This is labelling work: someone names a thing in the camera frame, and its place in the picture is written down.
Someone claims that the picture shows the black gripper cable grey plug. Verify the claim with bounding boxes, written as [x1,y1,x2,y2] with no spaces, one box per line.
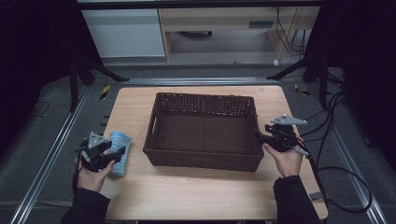
[295,147,331,224]

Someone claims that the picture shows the thin black floor cable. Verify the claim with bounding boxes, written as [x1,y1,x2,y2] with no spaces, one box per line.
[29,100,50,119]

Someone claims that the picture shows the hanging black desk cables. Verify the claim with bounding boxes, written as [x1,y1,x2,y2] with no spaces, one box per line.
[275,7,312,57]

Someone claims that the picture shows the bundle of black floor cables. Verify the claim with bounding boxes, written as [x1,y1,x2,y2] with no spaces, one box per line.
[295,91,348,171]

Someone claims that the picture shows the black metal stand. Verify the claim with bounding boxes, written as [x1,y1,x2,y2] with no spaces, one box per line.
[266,46,331,110]
[68,52,130,113]

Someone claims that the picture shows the dark curtain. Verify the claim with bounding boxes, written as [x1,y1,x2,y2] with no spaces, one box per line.
[307,0,396,172]
[0,0,101,150]

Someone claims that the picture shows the looped black floor cable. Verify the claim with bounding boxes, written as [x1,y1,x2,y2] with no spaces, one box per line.
[314,166,374,215]

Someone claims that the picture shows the yellow black tape piece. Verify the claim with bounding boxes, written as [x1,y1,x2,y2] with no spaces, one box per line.
[293,83,311,96]
[99,84,111,101]

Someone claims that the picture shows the aluminium floor rail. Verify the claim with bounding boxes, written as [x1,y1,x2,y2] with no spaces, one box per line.
[306,83,389,224]
[8,83,92,224]
[120,77,281,87]

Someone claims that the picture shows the white cabinet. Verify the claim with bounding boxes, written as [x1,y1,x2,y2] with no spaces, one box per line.
[79,8,166,59]

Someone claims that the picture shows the blue striped knitted cloth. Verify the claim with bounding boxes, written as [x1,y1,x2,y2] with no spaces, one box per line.
[106,130,133,178]

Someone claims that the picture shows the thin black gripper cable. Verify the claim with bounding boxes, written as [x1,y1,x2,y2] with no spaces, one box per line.
[72,146,87,192]

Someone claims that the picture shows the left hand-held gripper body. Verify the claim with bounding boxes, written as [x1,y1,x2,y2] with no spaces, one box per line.
[78,131,112,173]

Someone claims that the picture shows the person's left hand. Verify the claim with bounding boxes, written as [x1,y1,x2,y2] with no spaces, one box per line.
[75,155,116,193]

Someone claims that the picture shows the light wooden desk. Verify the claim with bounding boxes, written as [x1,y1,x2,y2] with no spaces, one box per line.
[158,7,321,62]

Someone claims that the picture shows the brown woven basket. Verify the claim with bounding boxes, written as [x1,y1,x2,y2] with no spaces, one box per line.
[142,91,265,173]

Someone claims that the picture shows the person's right hand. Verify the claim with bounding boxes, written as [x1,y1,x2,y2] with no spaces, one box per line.
[262,136,305,179]

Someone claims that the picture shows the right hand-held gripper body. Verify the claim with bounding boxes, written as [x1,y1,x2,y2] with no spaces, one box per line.
[264,114,308,153]

